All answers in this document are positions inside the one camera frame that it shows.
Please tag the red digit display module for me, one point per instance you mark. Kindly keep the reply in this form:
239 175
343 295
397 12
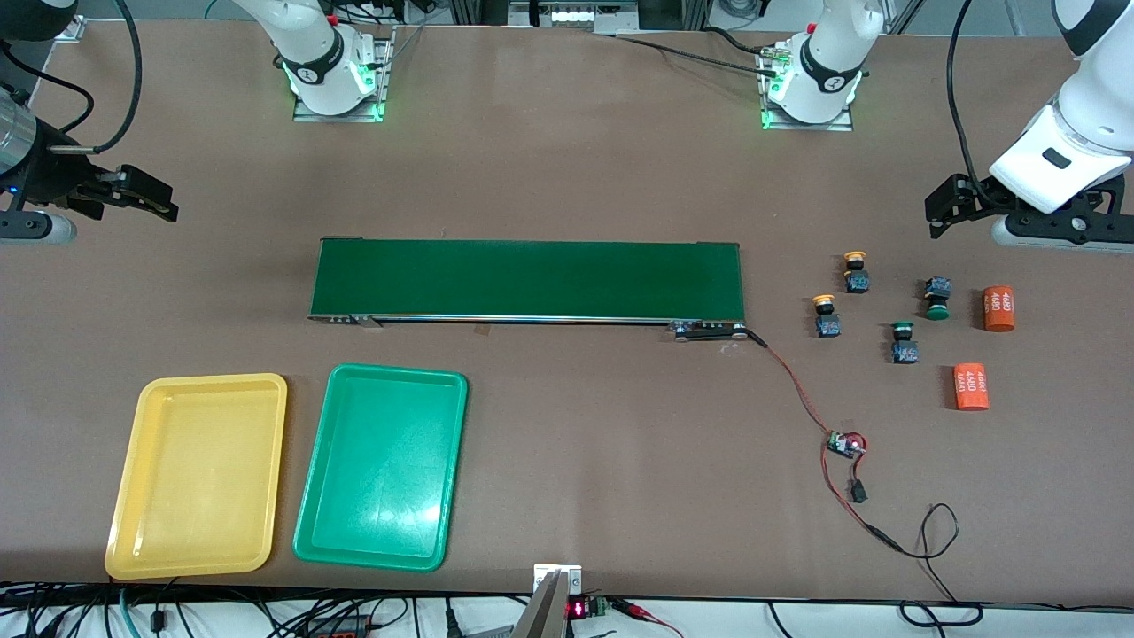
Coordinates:
578 609

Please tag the yellow push button red indicator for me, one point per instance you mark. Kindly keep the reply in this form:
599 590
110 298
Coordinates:
829 326

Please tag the grey lit control box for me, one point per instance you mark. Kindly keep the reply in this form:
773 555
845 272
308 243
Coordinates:
576 16

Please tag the metal mount bracket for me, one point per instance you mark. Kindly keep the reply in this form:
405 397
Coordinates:
542 620

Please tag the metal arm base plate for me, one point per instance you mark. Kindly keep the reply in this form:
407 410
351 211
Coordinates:
842 127
387 80

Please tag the yellow plastic tray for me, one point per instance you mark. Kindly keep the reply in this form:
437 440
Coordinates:
195 478

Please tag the red clip lead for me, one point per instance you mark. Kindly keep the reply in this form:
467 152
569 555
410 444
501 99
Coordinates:
633 608

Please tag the small green circuit board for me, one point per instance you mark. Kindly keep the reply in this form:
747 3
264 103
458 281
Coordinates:
844 444

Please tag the yellow push button green indicator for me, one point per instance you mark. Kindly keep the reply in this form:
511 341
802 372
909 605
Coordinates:
857 282

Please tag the small black inline connector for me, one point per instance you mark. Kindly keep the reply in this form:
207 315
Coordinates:
858 492

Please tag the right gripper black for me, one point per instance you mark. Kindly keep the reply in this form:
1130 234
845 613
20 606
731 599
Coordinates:
55 177

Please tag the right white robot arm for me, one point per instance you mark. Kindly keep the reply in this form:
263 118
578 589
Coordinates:
319 62

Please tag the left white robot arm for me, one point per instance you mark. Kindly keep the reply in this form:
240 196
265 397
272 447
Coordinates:
1090 124

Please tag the aluminium frame profile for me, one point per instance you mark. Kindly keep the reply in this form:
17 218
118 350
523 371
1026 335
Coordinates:
71 31
905 16

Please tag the green plastic tray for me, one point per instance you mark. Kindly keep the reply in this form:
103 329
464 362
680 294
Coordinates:
381 470

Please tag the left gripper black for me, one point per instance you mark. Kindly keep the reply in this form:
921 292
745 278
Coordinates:
974 194

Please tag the orange cylinder 4680 print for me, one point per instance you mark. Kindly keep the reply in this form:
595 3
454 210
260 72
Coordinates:
971 387
999 308

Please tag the green conveyor belt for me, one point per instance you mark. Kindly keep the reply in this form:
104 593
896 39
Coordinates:
532 279

